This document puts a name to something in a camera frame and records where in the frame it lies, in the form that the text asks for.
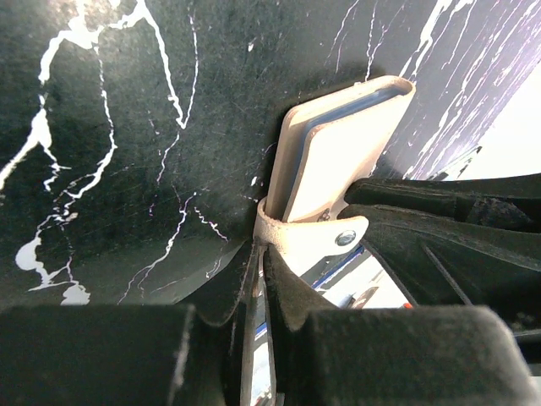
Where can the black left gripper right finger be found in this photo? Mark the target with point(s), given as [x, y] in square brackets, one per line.
[428, 355]

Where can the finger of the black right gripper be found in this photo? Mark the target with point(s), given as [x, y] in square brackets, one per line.
[469, 242]

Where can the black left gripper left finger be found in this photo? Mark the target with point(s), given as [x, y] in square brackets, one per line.
[196, 352]

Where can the cream leather card holder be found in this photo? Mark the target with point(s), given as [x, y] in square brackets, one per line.
[324, 146]

